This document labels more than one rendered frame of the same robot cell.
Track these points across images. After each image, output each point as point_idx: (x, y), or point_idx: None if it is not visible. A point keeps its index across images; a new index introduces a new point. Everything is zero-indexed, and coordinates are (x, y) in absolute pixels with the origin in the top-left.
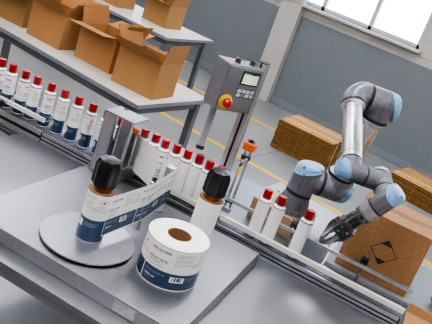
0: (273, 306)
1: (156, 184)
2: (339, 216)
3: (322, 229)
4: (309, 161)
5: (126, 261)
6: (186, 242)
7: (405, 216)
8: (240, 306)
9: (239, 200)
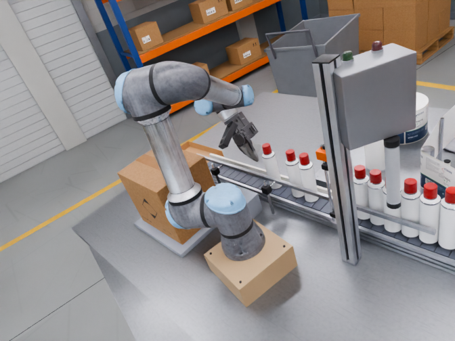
0: (310, 153)
1: (437, 126)
2: (130, 325)
3: (191, 274)
4: (221, 199)
5: None
6: None
7: (156, 162)
8: None
9: (298, 300)
